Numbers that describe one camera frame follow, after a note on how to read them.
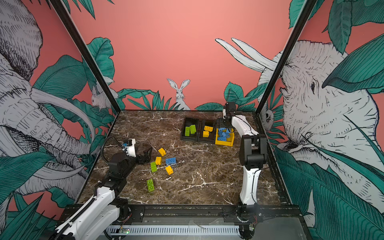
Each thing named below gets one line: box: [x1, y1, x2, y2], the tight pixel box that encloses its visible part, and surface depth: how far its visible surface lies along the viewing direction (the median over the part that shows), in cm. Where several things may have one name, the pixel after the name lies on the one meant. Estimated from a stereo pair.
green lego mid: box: [150, 161, 158, 173], surface depth 92 cm
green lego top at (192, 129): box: [189, 124, 197, 134], surface depth 109 cm
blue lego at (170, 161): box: [165, 157, 177, 165], surface depth 95 cm
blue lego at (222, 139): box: [217, 136, 227, 142], surface depth 103 cm
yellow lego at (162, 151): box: [158, 147, 166, 157], surface depth 97 cm
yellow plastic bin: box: [215, 128, 235, 147], surface depth 100 cm
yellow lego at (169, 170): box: [165, 165, 174, 175], surface depth 90 cm
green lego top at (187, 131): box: [184, 126, 190, 137], surface depth 106 cm
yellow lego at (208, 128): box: [204, 125, 214, 132], surface depth 109 cm
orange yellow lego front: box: [202, 131, 210, 138], surface depth 106 cm
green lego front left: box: [146, 178, 155, 192], surface depth 84 cm
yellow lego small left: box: [155, 156, 162, 165], surface depth 92 cm
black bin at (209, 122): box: [197, 119, 217, 144], surface depth 109 cm
